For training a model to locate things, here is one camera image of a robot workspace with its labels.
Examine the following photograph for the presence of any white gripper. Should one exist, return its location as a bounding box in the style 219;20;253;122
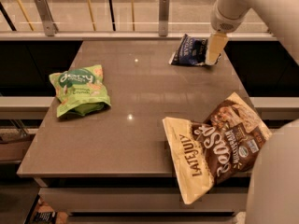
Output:
205;0;249;65

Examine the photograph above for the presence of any blue chip bag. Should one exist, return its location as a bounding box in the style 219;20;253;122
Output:
169;34;221;66

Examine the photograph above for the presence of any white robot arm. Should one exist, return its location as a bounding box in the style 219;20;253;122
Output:
211;0;299;224

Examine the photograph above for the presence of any brown Late July chip bag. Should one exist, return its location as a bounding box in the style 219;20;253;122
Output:
163;92;272;204

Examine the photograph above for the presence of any green rice chip bag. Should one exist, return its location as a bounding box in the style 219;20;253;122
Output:
49;64;111;118

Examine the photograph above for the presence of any yellow pole right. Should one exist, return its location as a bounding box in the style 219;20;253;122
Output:
130;0;135;31

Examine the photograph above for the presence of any yellow pole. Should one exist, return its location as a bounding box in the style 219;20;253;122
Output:
130;0;135;31
86;0;96;31
16;0;35;31

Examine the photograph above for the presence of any black pole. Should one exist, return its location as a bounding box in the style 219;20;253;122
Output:
108;0;116;32

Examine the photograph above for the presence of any yellow pole middle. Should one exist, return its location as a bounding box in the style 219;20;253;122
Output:
86;0;96;31

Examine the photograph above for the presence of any grey lower table shelf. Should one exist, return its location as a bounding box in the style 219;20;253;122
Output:
39;188;247;217

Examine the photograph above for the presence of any yellow pole left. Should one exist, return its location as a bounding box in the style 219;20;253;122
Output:
16;0;35;31

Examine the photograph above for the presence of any dark snack package on floor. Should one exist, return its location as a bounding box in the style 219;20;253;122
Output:
32;212;56;224

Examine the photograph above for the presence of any metal railing bracket middle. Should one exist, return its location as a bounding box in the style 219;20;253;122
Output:
158;0;170;36

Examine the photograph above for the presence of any metal railing bracket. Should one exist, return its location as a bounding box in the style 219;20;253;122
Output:
34;0;58;36
158;0;170;36

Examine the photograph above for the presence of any metal railing bracket left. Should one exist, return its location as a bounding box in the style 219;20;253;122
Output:
34;0;58;36

